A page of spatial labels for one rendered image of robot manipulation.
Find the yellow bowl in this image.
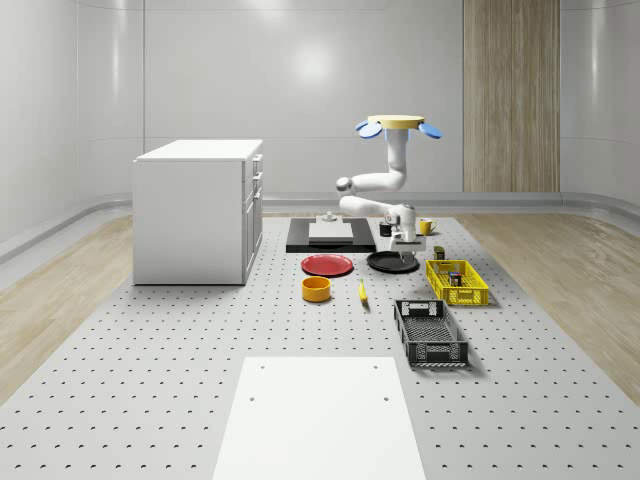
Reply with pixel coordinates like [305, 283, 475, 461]
[301, 276, 332, 304]

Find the white board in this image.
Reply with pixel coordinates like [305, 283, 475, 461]
[212, 356, 427, 480]

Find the yellow basket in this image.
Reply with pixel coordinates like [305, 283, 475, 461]
[425, 259, 490, 307]

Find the dark grey basket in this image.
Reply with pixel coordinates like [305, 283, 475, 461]
[392, 298, 471, 370]

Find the red plate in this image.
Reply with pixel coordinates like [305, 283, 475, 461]
[300, 253, 355, 278]

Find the black stove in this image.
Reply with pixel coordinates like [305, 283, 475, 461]
[285, 211, 377, 254]

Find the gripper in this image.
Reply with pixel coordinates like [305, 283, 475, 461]
[390, 237, 428, 267]

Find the white cabinet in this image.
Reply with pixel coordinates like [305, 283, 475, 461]
[132, 138, 265, 287]

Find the black plate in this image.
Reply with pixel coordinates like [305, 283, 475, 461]
[366, 250, 421, 275]

